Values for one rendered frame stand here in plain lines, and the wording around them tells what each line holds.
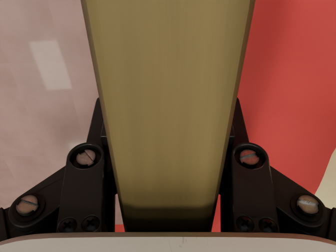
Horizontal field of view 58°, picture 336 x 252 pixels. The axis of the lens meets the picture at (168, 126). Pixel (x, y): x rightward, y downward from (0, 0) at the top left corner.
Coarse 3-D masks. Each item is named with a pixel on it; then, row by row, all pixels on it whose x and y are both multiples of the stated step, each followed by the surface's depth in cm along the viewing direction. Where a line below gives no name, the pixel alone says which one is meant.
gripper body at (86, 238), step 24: (24, 240) 7; (48, 240) 7; (72, 240) 7; (96, 240) 7; (120, 240) 7; (144, 240) 7; (168, 240) 7; (192, 240) 7; (216, 240) 7; (240, 240) 7; (264, 240) 7; (288, 240) 7; (312, 240) 7
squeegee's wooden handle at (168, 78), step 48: (96, 0) 5; (144, 0) 5; (192, 0) 5; (240, 0) 5; (96, 48) 5; (144, 48) 5; (192, 48) 5; (240, 48) 5; (144, 96) 6; (192, 96) 6; (144, 144) 7; (192, 144) 7; (144, 192) 8; (192, 192) 8
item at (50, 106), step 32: (0, 64) 17; (32, 64) 17; (64, 64) 17; (256, 64) 17; (288, 64) 17; (320, 64) 17; (0, 96) 18; (32, 96) 18; (64, 96) 18; (96, 96) 18; (256, 96) 18; (288, 96) 18; (320, 96) 18; (0, 128) 20; (32, 128) 20; (64, 128) 20; (256, 128) 20; (288, 128) 20; (320, 128) 20; (0, 160) 22; (32, 160) 22; (64, 160) 22; (288, 160) 22; (320, 160) 22; (0, 192) 24
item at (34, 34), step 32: (0, 0) 14; (32, 0) 14; (64, 0) 14; (256, 0) 14; (288, 0) 15; (320, 0) 15; (0, 32) 15; (32, 32) 15; (64, 32) 15; (256, 32) 16; (288, 32) 16; (320, 32) 16
